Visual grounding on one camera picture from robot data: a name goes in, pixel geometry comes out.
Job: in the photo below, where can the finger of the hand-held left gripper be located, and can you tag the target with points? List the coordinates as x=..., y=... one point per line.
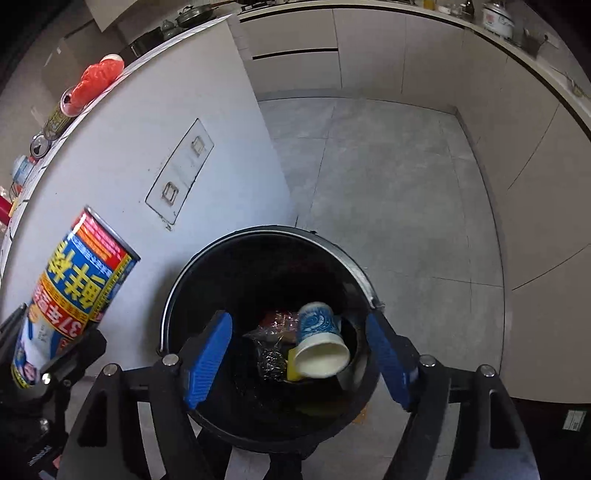
x=11, y=325
x=78, y=350

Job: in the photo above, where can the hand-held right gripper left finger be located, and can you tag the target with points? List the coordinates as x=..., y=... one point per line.
x=207, y=360

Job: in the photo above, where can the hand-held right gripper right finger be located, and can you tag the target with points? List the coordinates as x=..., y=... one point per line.
x=388, y=360

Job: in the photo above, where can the clear plastic wrapper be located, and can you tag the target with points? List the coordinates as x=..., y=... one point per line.
x=258, y=333

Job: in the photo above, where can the steel wool scrubber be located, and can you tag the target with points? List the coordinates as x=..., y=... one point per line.
x=270, y=364

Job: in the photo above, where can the blue white paper cup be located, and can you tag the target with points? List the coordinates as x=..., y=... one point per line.
x=318, y=355

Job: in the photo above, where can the red yellow spray can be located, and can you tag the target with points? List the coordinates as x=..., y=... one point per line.
x=78, y=277

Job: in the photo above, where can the black bucket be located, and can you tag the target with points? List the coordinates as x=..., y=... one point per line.
x=221, y=286

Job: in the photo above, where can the yellow green sponge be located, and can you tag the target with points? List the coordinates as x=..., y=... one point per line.
x=292, y=369

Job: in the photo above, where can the red plastic bag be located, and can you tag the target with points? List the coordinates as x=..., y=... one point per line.
x=94, y=83

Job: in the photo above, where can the small red object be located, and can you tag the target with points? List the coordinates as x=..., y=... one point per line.
x=4, y=211

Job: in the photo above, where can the yellow block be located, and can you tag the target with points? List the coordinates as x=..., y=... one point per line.
x=15, y=206

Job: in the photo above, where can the white blue round container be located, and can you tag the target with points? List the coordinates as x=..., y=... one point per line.
x=23, y=168

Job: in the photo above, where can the black built-in appliance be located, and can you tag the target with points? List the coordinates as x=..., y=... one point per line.
x=545, y=438

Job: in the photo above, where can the clear socket cover plate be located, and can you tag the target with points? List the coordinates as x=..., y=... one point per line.
x=180, y=170

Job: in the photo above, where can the grey kitchen island table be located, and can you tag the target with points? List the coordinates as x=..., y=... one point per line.
x=161, y=115

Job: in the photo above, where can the beige refrigerator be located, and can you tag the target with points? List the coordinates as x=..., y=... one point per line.
x=60, y=60

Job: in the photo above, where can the black microwave oven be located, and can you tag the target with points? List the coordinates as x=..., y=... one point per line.
x=143, y=44

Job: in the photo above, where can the green ceramic bowls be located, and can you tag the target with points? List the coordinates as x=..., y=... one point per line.
x=168, y=28

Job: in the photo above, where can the grey pot with lid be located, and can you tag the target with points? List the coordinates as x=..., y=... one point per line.
x=191, y=16

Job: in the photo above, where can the dark utensil holder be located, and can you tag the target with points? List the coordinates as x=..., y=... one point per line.
x=534, y=46

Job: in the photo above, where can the white rice cooker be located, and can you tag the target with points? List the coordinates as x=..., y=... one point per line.
x=498, y=21

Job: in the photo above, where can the yellow oil bottle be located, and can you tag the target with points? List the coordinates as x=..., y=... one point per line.
x=429, y=4

